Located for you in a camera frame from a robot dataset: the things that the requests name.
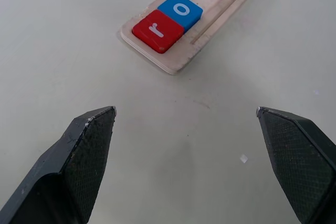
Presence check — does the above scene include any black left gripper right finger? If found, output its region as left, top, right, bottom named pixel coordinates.
left=256, top=106, right=336, bottom=224

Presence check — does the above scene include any blue letter o tile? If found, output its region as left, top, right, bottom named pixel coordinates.
left=156, top=0, right=204, bottom=35

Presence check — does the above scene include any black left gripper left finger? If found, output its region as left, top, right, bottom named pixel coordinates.
left=0, top=105, right=117, bottom=224

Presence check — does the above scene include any red letter r tile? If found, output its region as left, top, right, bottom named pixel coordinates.
left=132, top=9, right=185, bottom=55

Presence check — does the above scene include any wooden letter tray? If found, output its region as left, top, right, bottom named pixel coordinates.
left=120, top=0, right=264, bottom=76

